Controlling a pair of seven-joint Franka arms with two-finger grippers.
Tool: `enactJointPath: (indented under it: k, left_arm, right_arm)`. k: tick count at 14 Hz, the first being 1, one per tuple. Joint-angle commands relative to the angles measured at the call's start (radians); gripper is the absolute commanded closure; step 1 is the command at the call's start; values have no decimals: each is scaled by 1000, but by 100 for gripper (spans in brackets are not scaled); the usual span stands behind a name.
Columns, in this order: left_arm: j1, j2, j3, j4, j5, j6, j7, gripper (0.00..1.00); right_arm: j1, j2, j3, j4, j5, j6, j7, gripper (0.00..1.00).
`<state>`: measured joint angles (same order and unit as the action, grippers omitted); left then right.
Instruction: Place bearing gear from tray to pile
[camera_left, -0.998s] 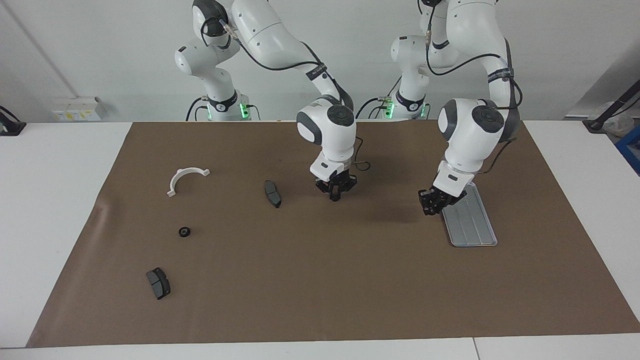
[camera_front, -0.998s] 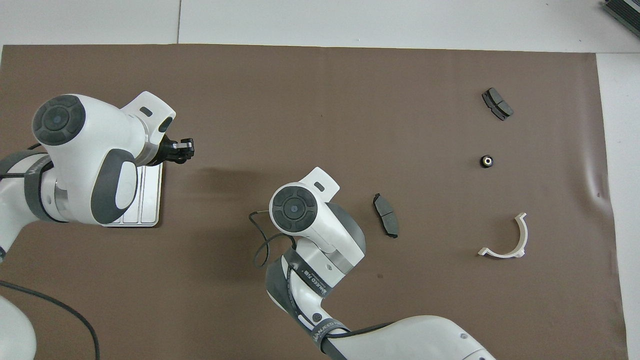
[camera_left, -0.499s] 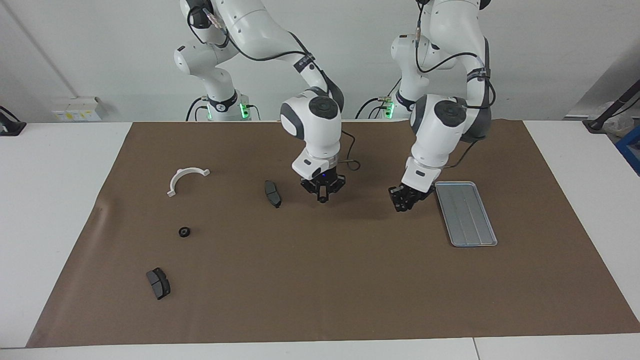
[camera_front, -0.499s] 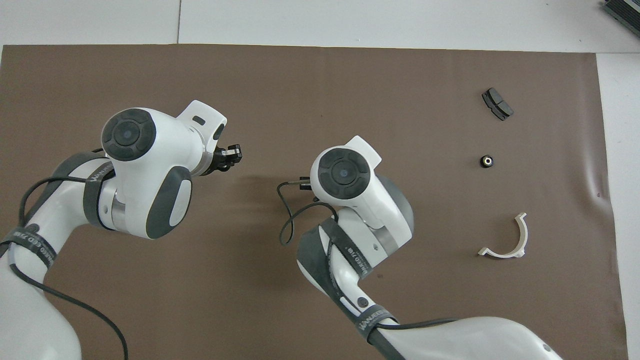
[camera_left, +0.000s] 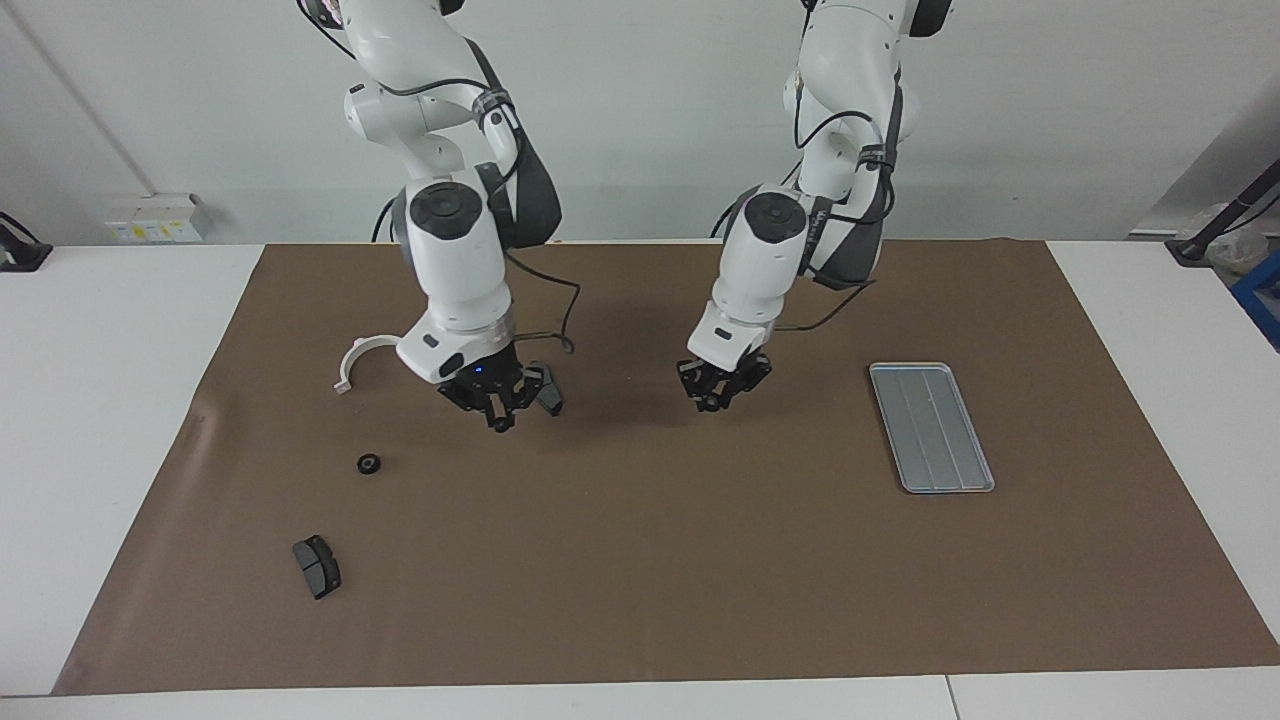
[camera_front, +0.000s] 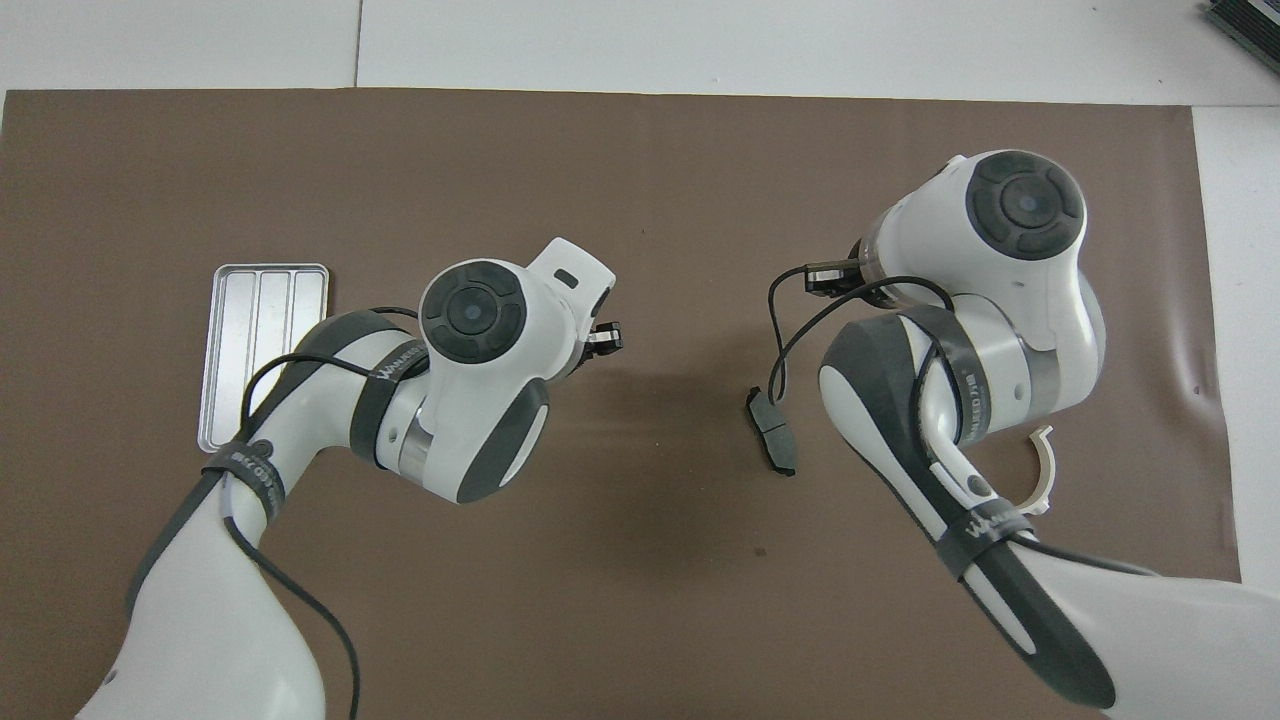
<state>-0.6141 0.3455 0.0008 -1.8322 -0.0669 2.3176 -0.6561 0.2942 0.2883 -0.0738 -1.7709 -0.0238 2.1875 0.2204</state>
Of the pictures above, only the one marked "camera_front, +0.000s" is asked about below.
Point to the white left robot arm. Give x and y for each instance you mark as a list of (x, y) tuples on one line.
[(470, 390)]

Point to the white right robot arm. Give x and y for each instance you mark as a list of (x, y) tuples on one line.
[(1180, 640)]

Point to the silver metal tray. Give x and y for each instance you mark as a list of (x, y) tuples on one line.
[(240, 350)]

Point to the dark grey brake pad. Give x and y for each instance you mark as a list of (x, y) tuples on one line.
[(775, 435)]

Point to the brown table mat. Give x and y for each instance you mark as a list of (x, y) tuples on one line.
[(640, 150)]

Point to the dark ribbed device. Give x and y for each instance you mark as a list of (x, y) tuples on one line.
[(1250, 25)]

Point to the white curved plastic bracket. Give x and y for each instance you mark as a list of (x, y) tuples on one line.
[(1048, 470)]

